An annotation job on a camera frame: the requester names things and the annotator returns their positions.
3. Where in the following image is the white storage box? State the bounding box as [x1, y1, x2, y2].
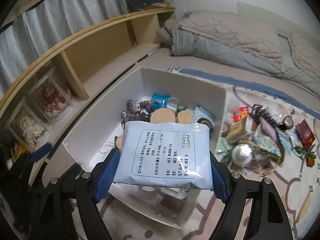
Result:
[61, 66, 227, 230]

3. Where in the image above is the red yellow snack packet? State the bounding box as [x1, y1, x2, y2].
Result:
[233, 106, 250, 123]

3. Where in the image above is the black handbag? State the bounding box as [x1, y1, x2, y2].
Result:
[126, 0, 165, 12]

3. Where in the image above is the beige fleece blanket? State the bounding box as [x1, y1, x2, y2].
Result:
[165, 10, 283, 67]
[286, 31, 320, 85]

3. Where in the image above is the white round jar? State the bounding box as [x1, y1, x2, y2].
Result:
[232, 144, 253, 167]

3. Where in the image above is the beige curtain valance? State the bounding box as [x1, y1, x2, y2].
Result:
[0, 0, 120, 28]

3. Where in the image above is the light blue mask packet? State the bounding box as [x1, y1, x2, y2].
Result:
[194, 106, 215, 124]

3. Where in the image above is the tan small box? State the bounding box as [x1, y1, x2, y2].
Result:
[225, 121, 248, 143]

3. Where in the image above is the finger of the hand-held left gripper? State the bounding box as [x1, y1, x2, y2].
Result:
[15, 144, 52, 165]

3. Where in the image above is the teal patterned pouch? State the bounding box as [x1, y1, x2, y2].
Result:
[252, 130, 283, 158]

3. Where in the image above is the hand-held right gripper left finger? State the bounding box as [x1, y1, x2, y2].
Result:
[37, 149, 122, 240]

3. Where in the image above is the grey quilt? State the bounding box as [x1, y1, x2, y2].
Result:
[156, 11, 320, 98]

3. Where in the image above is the printed blanket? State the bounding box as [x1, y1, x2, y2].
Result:
[96, 66, 320, 240]

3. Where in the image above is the brown hair claw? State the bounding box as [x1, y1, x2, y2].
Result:
[251, 104, 269, 120]

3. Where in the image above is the pale blue sachet packet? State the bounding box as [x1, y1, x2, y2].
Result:
[114, 121, 215, 190]

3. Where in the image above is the grey curtain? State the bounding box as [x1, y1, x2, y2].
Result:
[0, 0, 130, 93]

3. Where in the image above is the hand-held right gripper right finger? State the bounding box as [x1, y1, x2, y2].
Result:
[209, 152, 293, 240]

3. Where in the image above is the red foil packet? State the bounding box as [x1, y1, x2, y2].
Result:
[295, 119, 316, 147]

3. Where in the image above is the display case with red doll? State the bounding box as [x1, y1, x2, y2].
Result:
[27, 67, 73, 125]

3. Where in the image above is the round black watch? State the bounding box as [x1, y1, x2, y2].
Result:
[281, 116, 294, 128]

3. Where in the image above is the display case with white doll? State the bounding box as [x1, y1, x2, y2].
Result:
[5, 100, 49, 153]

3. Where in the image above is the multicolour crochet piece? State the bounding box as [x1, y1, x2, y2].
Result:
[121, 99, 153, 124]

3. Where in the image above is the wooden shelf unit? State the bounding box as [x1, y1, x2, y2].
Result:
[0, 6, 175, 188]

